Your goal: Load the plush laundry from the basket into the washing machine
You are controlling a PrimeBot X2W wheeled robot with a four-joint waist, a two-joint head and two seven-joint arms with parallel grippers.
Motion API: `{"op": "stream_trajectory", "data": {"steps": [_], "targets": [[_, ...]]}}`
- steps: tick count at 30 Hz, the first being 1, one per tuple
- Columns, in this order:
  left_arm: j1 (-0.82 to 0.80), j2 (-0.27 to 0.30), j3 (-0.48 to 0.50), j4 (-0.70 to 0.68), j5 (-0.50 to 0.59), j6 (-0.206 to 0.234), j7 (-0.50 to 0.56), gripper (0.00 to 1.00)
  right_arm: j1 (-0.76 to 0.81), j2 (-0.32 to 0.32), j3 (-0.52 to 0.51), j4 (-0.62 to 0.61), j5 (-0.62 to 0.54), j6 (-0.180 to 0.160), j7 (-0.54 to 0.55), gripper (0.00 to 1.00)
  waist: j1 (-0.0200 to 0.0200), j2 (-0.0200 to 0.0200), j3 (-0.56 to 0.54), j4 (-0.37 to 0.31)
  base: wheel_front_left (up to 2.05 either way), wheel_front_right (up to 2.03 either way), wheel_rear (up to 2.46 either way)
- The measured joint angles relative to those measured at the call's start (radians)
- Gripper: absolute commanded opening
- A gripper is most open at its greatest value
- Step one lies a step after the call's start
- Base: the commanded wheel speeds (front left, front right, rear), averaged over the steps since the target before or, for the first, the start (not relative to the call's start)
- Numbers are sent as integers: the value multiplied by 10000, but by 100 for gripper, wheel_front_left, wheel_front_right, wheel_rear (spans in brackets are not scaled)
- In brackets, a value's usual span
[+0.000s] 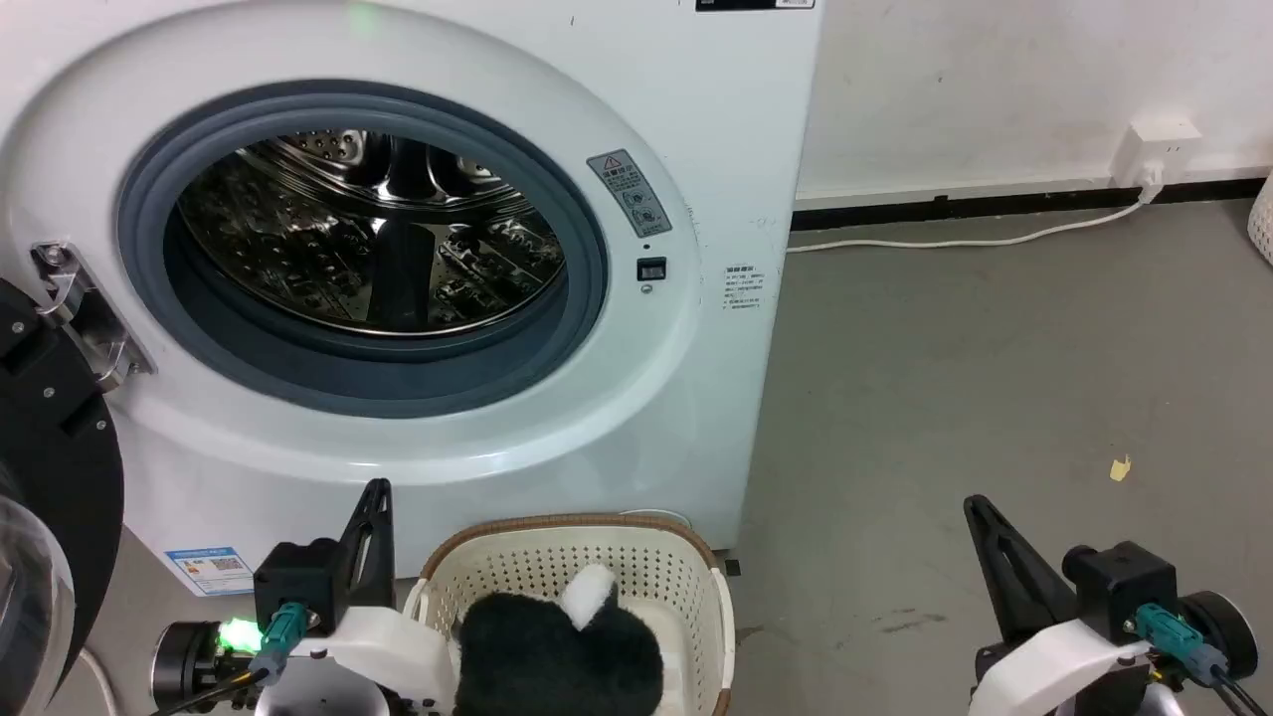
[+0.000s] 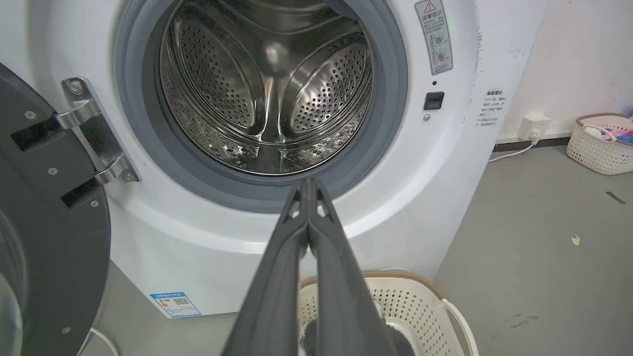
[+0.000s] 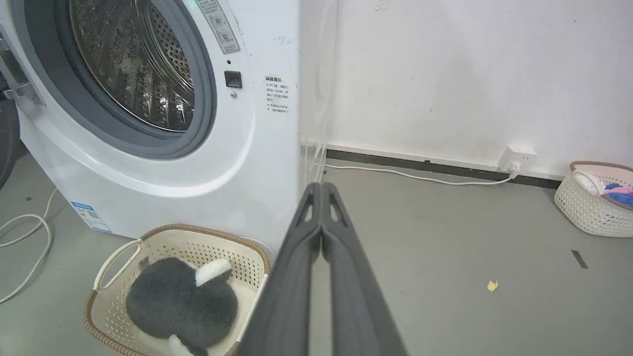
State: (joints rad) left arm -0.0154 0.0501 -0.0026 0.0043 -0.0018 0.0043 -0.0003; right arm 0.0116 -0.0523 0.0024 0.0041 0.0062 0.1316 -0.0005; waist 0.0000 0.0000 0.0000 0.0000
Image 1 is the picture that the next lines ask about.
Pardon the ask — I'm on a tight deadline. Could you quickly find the blue energy label sticker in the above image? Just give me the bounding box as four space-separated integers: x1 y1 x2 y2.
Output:
164 545 256 598

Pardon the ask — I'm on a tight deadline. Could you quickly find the white power cable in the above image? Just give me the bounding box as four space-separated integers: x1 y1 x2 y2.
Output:
786 164 1165 254

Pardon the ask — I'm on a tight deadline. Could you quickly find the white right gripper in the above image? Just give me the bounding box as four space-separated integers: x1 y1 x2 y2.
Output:
962 494 1157 716

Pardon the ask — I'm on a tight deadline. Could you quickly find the white wall socket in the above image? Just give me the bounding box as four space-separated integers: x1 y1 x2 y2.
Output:
1112 117 1202 190

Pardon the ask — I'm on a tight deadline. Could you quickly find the right gripper teal-plug cable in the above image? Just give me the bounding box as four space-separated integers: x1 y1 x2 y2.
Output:
1132 603 1269 716

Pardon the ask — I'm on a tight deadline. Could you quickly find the left gripper teal-plug cable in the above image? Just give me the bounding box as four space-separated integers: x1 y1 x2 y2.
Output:
149 601 307 716

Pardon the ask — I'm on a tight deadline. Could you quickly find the black baseboard strip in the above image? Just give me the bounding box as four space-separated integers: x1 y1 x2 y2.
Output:
793 177 1273 222

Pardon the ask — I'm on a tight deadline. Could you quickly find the white perforated bin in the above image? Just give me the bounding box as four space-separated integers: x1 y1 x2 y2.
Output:
1247 171 1273 266

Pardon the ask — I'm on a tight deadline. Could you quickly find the grey warning sticker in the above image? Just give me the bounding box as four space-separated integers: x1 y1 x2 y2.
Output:
586 149 673 238

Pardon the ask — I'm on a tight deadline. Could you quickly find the black round washing machine door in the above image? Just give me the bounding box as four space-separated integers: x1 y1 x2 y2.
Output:
0 276 126 716

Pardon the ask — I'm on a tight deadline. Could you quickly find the gripper teal-plug cable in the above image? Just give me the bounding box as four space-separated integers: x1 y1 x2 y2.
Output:
149 601 307 716
1132 603 1269 716

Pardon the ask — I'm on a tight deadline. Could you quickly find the black and white fluffy fabric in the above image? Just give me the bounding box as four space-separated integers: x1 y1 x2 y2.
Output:
453 564 665 716

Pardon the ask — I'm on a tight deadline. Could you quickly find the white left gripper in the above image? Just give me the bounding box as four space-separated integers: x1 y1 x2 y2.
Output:
288 478 460 716

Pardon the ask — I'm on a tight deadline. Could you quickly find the cream perforated laundry basket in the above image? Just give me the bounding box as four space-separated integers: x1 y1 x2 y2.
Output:
403 513 737 716

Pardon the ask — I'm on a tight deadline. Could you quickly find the metal door hinge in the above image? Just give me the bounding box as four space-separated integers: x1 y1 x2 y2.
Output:
30 242 157 394

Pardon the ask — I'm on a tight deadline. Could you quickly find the white front-load washing machine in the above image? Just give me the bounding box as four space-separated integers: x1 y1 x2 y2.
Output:
0 0 824 598

